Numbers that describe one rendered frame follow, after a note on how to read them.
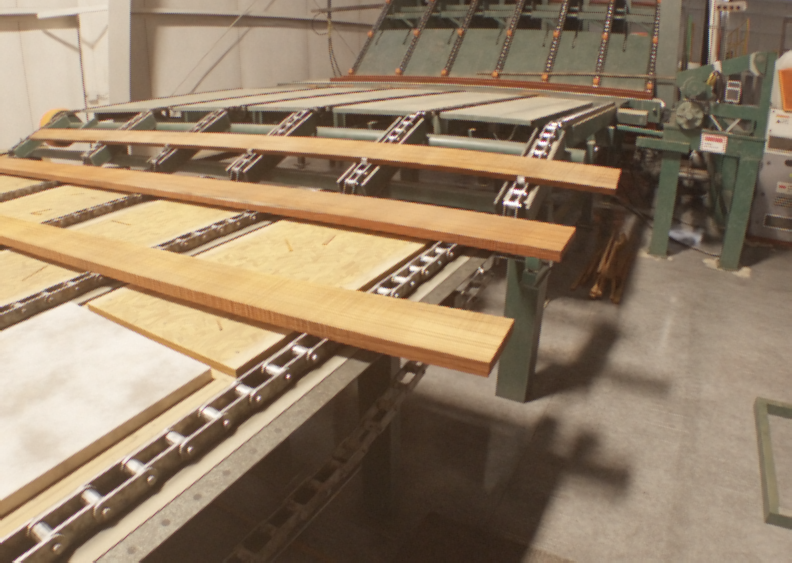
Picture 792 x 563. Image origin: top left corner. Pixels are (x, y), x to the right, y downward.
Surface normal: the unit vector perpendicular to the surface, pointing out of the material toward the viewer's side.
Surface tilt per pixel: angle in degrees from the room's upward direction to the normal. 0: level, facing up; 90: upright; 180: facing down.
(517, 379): 90
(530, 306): 90
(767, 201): 90
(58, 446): 0
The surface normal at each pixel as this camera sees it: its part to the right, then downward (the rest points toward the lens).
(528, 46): -0.36, -0.40
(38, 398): 0.00, -0.93
